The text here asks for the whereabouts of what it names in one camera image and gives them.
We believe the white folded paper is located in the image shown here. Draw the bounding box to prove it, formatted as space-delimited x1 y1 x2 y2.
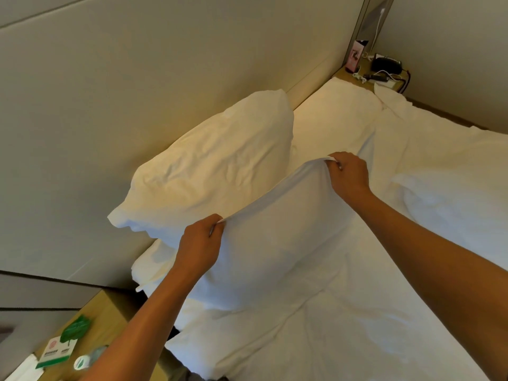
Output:
3 353 45 381

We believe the person's right hand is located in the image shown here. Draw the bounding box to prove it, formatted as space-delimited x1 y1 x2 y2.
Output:
325 151 372 199

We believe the white duvet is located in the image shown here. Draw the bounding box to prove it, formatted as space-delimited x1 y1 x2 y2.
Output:
165 81 508 381

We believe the white and green card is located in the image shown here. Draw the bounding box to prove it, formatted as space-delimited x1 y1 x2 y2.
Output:
35 336 78 370

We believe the person's left forearm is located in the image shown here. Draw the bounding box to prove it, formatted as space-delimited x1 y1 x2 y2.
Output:
79 262 207 381

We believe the wooden nightstand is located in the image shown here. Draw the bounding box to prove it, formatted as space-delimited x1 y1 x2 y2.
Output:
35 289 169 381

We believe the green leaf-shaped card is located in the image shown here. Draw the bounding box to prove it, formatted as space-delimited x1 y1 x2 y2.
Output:
60 315 93 346

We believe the person's left hand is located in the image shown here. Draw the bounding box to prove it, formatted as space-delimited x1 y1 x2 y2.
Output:
174 213 225 275

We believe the person's right forearm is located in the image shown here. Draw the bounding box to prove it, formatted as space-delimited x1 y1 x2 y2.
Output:
342 186 508 381

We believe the black telephone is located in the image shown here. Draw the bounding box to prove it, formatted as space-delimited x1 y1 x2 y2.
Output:
371 56 403 76

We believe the white bed sheet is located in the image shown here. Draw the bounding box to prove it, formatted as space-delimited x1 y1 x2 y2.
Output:
286 77 385 177

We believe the white reading lamp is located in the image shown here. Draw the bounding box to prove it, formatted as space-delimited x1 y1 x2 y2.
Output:
369 7 387 53

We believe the white charging cable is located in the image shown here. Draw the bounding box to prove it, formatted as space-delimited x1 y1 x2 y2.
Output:
352 51 375 84

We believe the small clear plastic bottle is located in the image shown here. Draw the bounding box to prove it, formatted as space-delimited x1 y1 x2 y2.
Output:
73 345 108 371

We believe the pink standing card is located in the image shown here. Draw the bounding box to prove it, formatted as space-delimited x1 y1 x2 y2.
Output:
344 39 369 74

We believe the wooden bedside shelf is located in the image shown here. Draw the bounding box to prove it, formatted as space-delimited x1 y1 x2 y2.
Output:
333 55 410 94

